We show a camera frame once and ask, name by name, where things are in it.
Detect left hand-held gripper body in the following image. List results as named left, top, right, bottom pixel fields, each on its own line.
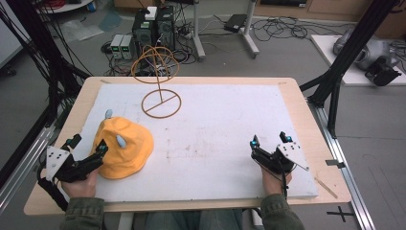
left=45, top=146, right=97, bottom=183

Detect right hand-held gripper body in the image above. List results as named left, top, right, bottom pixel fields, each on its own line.
left=269, top=142, right=310, bottom=175

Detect yellow horned bucket hat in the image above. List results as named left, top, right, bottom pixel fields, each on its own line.
left=90, top=109, right=155, bottom=180

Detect person's left hand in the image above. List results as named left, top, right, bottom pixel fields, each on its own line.
left=61, top=169, right=100, bottom=199

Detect person's right hand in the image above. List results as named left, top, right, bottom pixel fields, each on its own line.
left=261, top=166, right=293, bottom=196

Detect thin wooden stick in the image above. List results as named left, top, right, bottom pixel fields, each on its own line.
left=314, top=176, right=339, bottom=200

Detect white table mat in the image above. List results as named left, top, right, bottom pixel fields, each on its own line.
left=63, top=83, right=320, bottom=203

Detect black tape cross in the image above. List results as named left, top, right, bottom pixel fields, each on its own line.
left=326, top=205, right=355, bottom=223

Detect white floor platform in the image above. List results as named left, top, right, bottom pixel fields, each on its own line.
left=310, top=34, right=406, bottom=87

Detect person's legs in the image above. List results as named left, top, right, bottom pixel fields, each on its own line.
left=142, top=209, right=245, bottom=230

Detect grey bench power supply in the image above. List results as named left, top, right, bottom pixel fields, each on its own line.
left=109, top=34, right=124, bottom=60
left=120, top=34, right=135, bottom=60

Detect white metal stand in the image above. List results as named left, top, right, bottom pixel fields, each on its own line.
left=191, top=0, right=260, bottom=62

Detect grey helmet-shaped device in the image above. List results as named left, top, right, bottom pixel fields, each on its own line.
left=332, top=29, right=402, bottom=87

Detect black flat box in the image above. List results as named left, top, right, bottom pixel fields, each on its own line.
left=223, top=13, right=249, bottom=34

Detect black computer tower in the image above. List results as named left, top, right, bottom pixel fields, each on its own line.
left=155, top=5, right=176, bottom=52
left=131, top=9, right=158, bottom=57

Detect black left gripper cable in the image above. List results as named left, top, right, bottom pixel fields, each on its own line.
left=36, top=162, right=70, bottom=213

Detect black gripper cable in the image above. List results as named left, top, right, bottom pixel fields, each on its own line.
left=277, top=157, right=289, bottom=200
left=36, top=162, right=70, bottom=213

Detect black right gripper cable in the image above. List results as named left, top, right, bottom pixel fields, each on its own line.
left=277, top=157, right=289, bottom=200

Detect aluminium rail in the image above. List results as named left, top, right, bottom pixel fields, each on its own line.
left=0, top=126, right=56, bottom=214
left=306, top=97, right=377, bottom=230

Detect brown wire hat stand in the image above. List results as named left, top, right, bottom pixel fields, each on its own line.
left=130, top=44, right=183, bottom=120

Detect black frame strut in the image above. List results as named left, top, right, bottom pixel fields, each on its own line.
left=0, top=0, right=92, bottom=190
left=299, top=0, right=402, bottom=139

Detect tangle of black floor cables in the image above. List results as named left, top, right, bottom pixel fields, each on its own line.
left=250, top=14, right=349, bottom=42

